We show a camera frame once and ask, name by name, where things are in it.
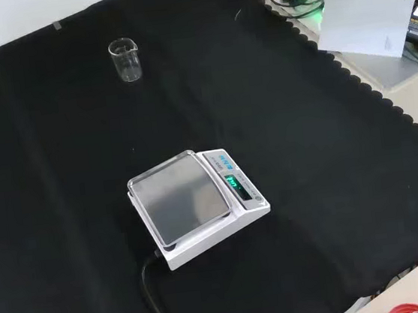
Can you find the pale board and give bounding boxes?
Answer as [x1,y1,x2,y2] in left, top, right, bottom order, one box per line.
[311,0,418,67]

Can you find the clear glass beaker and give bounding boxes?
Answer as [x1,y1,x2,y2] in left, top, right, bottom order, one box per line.
[107,36,145,85]

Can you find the white electronic balance steel pan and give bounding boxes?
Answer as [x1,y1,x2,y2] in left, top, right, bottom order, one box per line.
[122,140,277,276]

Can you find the grey metal base plate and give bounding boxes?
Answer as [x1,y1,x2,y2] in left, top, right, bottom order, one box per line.
[340,41,418,99]

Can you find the black bench cloth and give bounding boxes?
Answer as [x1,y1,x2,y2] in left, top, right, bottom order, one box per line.
[0,0,418,313]

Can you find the black balance power cable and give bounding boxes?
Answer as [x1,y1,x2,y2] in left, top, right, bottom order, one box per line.
[137,246,191,313]

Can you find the red round object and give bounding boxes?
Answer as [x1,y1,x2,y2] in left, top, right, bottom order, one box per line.
[384,302,418,313]

